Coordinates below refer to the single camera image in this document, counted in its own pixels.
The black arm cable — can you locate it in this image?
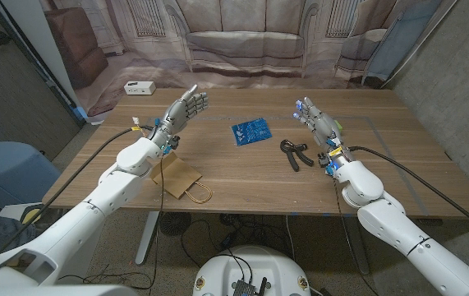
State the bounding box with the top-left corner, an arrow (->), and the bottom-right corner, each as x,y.
0,125 -> 155,254
348,146 -> 469,238

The blue plastic bin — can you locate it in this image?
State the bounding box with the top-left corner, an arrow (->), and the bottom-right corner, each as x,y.
0,141 -> 62,209

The white table leg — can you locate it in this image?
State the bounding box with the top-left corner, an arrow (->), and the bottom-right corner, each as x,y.
135,210 -> 161,266

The white board with yellow marks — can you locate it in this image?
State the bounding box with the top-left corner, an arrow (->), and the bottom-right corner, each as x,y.
0,201 -> 44,225

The printed sofa backdrop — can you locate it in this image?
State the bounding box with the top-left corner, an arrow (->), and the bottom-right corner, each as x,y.
39,0 -> 444,116

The brown paper bag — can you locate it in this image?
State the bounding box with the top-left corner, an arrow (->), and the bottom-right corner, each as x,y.
150,151 -> 214,205

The grey table leg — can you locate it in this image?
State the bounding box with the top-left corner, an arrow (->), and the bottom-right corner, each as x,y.
343,216 -> 371,275

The black floor fan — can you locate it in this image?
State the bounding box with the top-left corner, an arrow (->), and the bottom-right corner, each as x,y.
159,211 -> 193,238

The black grip strengthener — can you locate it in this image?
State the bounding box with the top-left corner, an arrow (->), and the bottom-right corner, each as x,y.
279,139 -> 315,173

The white power box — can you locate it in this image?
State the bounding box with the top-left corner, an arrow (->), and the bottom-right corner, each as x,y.
123,81 -> 157,96

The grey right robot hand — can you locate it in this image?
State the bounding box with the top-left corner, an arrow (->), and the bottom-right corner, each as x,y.
292,96 -> 353,169

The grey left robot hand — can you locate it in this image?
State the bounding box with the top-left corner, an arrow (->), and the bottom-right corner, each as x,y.
150,84 -> 210,150

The blue gel bag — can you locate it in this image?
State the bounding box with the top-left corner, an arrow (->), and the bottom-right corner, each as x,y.
231,118 -> 273,147

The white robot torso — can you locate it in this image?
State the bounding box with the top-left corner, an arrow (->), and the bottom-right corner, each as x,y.
192,245 -> 312,296

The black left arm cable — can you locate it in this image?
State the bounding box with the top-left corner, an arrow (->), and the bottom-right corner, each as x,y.
0,125 -> 155,254

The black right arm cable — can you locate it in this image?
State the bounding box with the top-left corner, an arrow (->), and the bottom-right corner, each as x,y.
348,146 -> 469,238

